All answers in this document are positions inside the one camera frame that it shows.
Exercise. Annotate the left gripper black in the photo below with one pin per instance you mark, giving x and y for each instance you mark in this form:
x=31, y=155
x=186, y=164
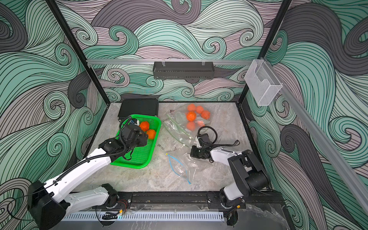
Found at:
x=142, y=137

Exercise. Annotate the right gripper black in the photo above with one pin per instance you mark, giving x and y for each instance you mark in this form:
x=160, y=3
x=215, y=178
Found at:
x=193, y=153

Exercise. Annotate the orange fruit taken out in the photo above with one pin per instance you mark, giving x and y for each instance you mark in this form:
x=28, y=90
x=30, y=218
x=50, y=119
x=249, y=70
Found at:
x=145, y=126

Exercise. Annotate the green-zip bag of oranges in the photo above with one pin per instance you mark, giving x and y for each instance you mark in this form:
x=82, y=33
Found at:
x=185, y=122

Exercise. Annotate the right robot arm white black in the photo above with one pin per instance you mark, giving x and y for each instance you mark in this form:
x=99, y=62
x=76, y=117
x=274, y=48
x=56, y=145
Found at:
x=248, y=172

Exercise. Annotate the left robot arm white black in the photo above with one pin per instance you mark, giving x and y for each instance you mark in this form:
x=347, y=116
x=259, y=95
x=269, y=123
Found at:
x=49, y=202

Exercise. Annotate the green plastic basket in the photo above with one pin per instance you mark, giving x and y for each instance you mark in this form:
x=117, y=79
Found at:
x=138, y=157

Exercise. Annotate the black hard case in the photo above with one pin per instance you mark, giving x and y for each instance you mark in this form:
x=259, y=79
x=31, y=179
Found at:
x=129, y=107

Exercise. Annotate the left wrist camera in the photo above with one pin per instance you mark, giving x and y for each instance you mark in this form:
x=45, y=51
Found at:
x=134, y=121

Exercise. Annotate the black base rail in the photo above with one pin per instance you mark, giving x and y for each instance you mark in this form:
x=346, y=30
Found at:
x=209, y=199

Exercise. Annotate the black wall tray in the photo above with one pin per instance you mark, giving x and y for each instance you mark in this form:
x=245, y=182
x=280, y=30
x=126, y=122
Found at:
x=182, y=70

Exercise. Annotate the clear acrylic wall holder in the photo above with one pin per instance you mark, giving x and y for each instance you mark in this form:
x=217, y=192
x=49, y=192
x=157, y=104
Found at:
x=263, y=82

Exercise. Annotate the white slotted cable duct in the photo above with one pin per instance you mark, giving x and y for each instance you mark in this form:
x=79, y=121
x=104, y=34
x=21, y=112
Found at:
x=211, y=216

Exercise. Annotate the aluminium wall rail right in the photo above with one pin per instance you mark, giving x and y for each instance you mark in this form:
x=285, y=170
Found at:
x=295, y=98

